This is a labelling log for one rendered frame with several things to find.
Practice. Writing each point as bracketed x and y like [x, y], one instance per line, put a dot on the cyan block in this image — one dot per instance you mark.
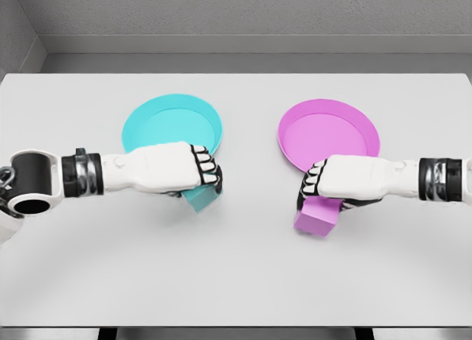
[201, 198]

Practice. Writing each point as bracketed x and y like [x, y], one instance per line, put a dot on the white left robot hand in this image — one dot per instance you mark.
[167, 168]

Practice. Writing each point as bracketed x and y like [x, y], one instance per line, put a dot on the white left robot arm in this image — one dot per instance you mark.
[73, 179]

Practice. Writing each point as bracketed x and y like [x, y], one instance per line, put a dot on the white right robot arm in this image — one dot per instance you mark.
[427, 179]

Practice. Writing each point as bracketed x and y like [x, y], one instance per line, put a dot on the pink plate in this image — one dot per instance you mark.
[328, 128]

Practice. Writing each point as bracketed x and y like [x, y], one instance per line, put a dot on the cyan plate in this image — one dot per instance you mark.
[177, 124]

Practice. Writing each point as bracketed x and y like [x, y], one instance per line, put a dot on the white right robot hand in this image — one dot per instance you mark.
[348, 179]

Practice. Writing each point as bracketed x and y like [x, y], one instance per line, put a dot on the pink block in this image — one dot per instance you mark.
[317, 216]

